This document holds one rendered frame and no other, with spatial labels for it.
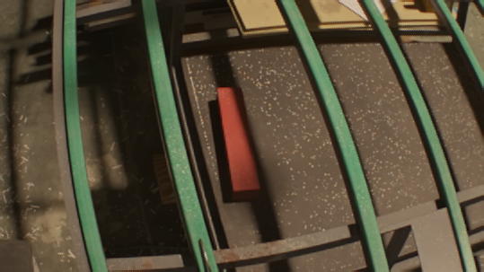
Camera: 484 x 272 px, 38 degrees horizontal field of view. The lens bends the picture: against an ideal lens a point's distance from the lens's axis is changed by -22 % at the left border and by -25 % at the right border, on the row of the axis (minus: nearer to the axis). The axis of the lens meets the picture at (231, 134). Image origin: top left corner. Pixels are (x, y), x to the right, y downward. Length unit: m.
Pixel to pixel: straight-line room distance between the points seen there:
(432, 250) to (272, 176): 0.59
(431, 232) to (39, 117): 1.73
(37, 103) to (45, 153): 0.25
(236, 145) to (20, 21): 1.63
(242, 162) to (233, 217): 0.13
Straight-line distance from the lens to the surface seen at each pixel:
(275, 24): 2.33
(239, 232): 1.96
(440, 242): 1.70
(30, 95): 3.06
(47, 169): 2.81
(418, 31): 2.52
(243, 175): 2.00
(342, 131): 1.80
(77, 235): 1.63
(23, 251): 1.64
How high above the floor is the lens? 2.23
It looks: 51 degrees down
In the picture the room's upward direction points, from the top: 5 degrees clockwise
